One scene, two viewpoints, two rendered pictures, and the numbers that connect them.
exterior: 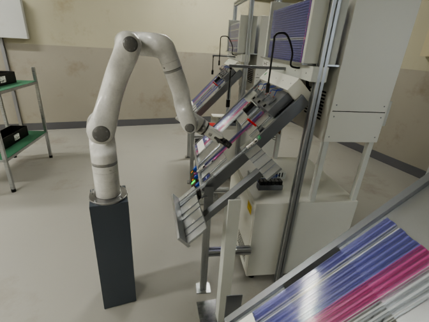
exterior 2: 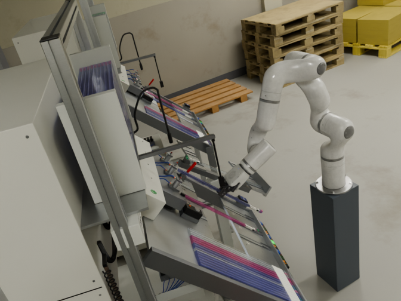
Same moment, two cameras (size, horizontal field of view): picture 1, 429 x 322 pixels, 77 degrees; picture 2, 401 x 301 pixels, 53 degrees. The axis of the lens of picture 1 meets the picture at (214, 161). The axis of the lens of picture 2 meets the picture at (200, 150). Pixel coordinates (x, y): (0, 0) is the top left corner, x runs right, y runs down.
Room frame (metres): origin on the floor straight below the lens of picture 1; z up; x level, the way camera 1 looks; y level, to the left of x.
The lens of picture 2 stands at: (2.95, -0.07, 2.04)
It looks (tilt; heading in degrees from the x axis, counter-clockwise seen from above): 29 degrees down; 182
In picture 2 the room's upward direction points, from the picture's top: 13 degrees counter-clockwise
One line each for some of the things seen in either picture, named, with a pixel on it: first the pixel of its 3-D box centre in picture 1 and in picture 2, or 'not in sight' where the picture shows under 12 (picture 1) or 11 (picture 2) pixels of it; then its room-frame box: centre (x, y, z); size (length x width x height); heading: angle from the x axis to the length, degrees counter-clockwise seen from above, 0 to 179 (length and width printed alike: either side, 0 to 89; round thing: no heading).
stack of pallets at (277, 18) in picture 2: not in sight; (292, 41); (-2.58, 1.33, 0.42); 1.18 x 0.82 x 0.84; 113
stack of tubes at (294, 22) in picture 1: (296, 34); (107, 119); (1.64, -0.41, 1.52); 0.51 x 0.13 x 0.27; 9
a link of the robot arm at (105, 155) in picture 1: (101, 137); (336, 137); (1.22, 0.55, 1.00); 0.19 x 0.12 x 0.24; 24
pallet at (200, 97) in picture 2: not in sight; (203, 101); (-2.03, -0.05, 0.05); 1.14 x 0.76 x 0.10; 113
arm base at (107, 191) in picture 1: (106, 179); (333, 170); (1.19, 0.54, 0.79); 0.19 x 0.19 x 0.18
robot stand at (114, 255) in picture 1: (114, 248); (336, 233); (1.19, 0.54, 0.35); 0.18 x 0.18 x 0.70; 23
